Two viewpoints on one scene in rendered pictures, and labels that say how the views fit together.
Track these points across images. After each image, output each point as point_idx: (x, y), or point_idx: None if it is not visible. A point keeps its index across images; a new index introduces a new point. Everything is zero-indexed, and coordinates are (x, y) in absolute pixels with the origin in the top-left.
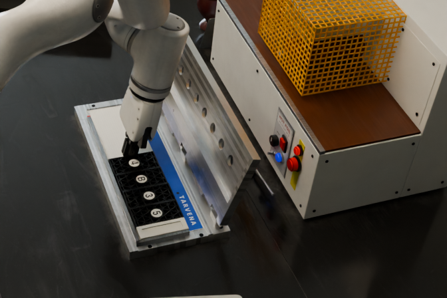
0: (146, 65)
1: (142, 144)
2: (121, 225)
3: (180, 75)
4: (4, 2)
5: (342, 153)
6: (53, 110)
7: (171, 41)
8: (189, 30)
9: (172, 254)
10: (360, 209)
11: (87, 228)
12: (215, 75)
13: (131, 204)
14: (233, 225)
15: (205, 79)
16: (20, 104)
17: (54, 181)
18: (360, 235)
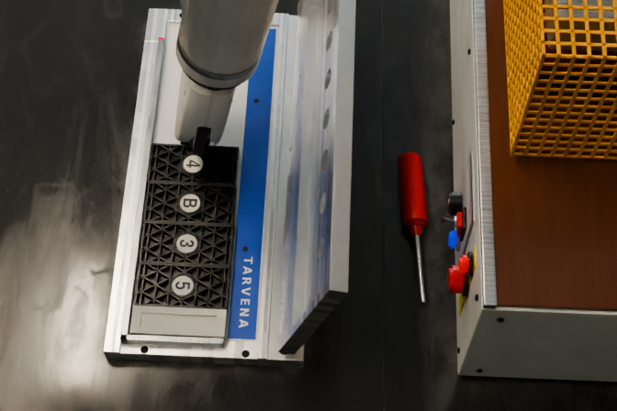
0: (191, 27)
1: (196, 149)
2: (115, 289)
3: (328, 14)
4: None
5: (537, 316)
6: (119, 2)
7: (231, 4)
8: None
9: (185, 372)
10: (588, 383)
11: (66, 271)
12: None
13: (149, 252)
14: (323, 343)
15: (335, 60)
16: None
17: (55, 155)
18: None
